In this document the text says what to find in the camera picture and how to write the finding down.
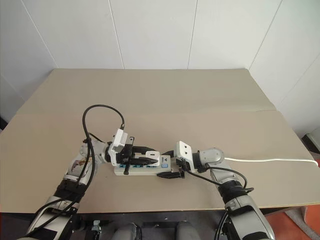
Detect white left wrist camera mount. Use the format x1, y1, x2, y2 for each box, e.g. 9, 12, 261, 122
107, 128, 130, 167

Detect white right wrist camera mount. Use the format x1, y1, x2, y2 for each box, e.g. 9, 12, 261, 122
173, 140, 195, 173

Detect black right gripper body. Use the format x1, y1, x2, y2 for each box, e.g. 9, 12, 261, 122
174, 157, 191, 180

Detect grey rounded robot shape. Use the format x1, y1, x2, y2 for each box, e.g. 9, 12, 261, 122
175, 220, 201, 240
112, 222, 142, 240

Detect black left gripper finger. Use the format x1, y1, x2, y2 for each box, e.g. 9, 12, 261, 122
131, 157, 157, 168
131, 145, 152, 156

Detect black frame under table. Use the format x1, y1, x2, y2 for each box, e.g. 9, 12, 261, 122
74, 211, 227, 240

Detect white power strip cable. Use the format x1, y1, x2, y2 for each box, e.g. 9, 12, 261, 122
223, 156, 319, 168

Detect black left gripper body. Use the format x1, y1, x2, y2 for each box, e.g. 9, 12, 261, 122
116, 136, 137, 176

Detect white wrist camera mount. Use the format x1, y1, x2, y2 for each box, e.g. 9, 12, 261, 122
107, 128, 130, 167
173, 140, 195, 173

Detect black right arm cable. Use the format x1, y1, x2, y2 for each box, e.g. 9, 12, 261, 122
184, 167, 255, 237

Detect white charger plug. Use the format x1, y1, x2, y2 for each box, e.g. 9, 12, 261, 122
145, 150, 161, 164

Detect white power strip blue sockets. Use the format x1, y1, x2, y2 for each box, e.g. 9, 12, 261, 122
113, 155, 174, 177

